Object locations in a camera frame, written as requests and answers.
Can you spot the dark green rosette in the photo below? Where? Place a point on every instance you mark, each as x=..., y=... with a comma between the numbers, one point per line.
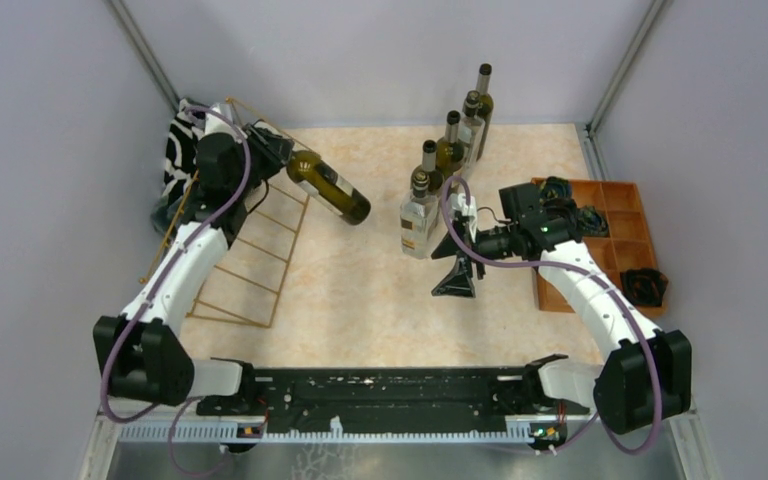
x=591, y=222

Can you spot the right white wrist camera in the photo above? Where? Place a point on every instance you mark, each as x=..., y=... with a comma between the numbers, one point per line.
x=464, y=209

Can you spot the olive green wine bottle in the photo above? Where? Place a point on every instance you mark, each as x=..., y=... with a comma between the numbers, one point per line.
x=450, y=155

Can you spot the dark rosette back compartment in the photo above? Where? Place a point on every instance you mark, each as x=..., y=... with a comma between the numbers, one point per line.
x=553, y=188

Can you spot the grey green fluffy cloth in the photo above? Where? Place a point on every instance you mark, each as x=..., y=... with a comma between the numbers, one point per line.
x=163, y=214

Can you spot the black rosette middle tray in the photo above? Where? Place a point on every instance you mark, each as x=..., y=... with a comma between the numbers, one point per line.
x=562, y=208

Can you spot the zebra pattern cloth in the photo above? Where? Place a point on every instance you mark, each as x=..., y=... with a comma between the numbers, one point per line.
x=185, y=131

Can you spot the dark labelled wine bottle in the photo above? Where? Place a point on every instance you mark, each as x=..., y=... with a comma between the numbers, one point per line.
x=429, y=167

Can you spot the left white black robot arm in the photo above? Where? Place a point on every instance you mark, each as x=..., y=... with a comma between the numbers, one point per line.
x=214, y=163

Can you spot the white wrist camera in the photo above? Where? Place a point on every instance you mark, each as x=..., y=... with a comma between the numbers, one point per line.
x=217, y=118
x=464, y=209

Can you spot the orange compartment tray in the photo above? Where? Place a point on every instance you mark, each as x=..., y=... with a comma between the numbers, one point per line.
x=629, y=245

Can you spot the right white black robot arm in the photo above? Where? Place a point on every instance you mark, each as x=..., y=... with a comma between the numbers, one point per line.
x=645, y=376

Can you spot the dark green wine bottle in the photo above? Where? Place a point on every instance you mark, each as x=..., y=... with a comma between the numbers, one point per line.
x=317, y=178

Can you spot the green bottle grey capsule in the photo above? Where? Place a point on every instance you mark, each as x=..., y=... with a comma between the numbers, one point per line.
x=486, y=103

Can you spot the grey slotted cable duct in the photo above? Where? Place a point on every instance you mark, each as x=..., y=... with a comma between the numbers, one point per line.
x=515, y=431

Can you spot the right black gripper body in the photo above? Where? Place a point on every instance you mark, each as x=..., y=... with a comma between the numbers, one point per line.
x=461, y=228

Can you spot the black rosette front compartment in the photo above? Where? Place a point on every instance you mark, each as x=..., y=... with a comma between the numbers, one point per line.
x=644, y=287

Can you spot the clear glass liquor bottle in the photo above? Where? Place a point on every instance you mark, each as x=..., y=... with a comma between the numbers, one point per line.
x=418, y=216

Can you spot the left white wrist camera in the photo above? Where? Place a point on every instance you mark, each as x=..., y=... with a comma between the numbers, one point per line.
x=217, y=118

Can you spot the clear tall glass bottle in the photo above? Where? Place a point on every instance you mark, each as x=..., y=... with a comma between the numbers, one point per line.
x=471, y=131

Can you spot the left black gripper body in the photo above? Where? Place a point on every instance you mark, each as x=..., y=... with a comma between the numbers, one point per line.
x=265, y=158

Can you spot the gold wire wine rack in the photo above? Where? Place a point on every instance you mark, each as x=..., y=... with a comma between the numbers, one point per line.
x=245, y=286

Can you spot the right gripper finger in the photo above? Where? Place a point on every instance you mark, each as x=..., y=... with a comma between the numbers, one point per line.
x=446, y=248
x=458, y=282

